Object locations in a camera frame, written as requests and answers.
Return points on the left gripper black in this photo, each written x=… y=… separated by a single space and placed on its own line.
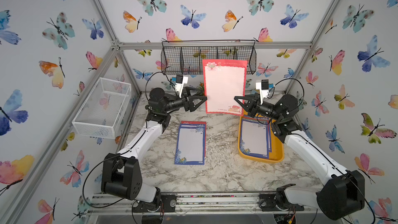
x=187 y=105

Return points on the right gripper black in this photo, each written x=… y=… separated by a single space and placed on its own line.
x=254 y=108

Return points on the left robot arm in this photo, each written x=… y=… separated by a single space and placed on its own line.
x=121 y=173

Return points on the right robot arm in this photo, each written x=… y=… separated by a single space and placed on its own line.
x=343 y=191

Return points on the blue stationery paper stack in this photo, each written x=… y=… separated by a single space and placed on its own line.
x=254 y=139

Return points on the yellow storage tray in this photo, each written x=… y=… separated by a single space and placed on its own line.
x=277 y=153

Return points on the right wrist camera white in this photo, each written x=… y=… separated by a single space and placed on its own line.
x=263 y=86

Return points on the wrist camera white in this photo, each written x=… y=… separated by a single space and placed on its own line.
x=263 y=86
x=179 y=83

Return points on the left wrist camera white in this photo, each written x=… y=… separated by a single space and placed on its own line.
x=179 y=83

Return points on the black wire wall basket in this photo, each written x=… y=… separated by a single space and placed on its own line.
x=187 y=56

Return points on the white mesh wall basket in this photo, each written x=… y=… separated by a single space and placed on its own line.
x=103 y=110

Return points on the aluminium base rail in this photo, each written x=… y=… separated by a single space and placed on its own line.
x=191 y=203

